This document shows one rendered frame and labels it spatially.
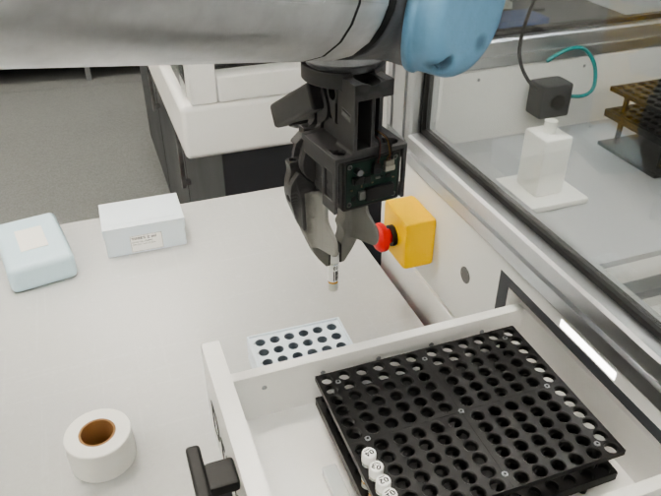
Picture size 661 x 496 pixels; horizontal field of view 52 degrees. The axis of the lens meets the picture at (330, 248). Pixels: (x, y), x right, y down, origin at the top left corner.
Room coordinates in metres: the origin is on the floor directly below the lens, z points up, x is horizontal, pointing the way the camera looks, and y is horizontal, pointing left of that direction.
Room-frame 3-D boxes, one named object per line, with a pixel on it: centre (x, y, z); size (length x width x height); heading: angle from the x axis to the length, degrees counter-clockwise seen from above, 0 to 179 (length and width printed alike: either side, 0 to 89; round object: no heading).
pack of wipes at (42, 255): (0.87, 0.46, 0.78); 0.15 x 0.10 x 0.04; 30
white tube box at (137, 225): (0.94, 0.31, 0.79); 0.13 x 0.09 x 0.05; 109
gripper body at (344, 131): (0.55, -0.01, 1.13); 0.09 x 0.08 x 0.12; 28
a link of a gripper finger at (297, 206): (0.56, 0.02, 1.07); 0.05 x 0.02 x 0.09; 118
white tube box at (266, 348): (0.63, 0.03, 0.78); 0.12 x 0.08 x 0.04; 109
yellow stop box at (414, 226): (0.78, -0.10, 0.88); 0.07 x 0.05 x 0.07; 20
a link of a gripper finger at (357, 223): (0.56, -0.03, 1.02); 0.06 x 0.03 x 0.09; 28
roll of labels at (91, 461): (0.49, 0.25, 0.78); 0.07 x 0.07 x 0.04
